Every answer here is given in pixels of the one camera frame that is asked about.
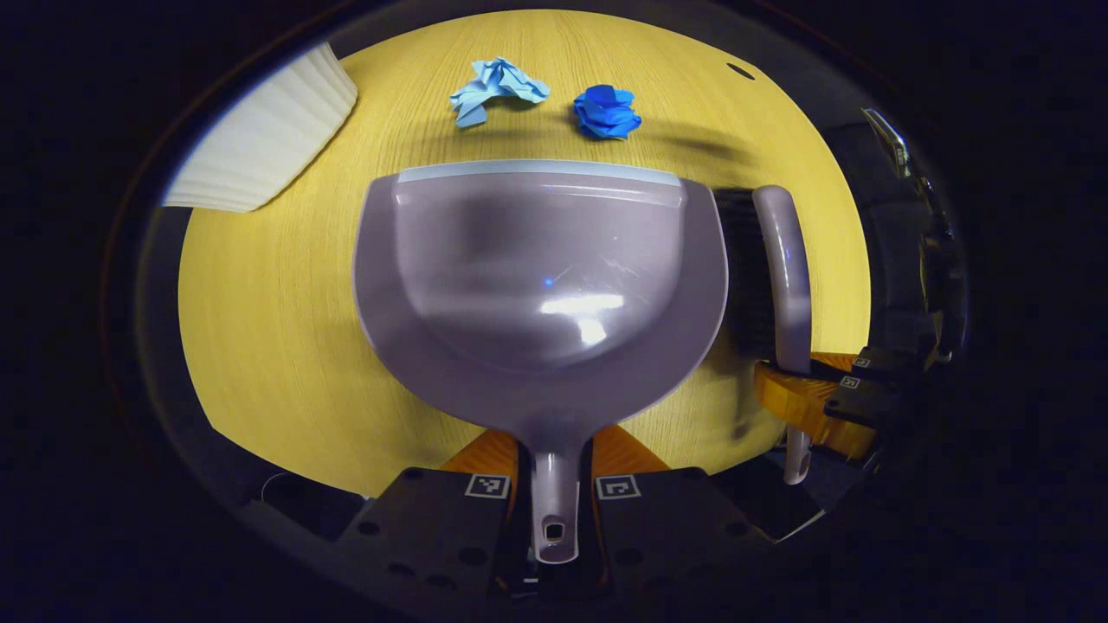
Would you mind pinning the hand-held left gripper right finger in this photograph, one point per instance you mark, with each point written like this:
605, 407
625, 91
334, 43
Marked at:
675, 532

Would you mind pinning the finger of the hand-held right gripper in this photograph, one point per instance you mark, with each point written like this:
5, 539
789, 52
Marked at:
857, 402
874, 362

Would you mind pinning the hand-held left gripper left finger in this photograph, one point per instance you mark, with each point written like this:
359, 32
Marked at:
424, 536

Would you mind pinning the small grey broom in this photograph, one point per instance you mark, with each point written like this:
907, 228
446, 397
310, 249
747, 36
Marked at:
783, 277

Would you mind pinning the grey plastic dustpan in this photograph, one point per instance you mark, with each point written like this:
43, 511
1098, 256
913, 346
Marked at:
537, 285

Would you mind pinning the dark blue paper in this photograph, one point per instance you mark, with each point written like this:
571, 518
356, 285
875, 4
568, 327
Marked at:
606, 112

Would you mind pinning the white garbage bin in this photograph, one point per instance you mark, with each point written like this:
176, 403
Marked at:
260, 138

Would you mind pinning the light blue paper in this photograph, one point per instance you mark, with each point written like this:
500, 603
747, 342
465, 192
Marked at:
493, 86

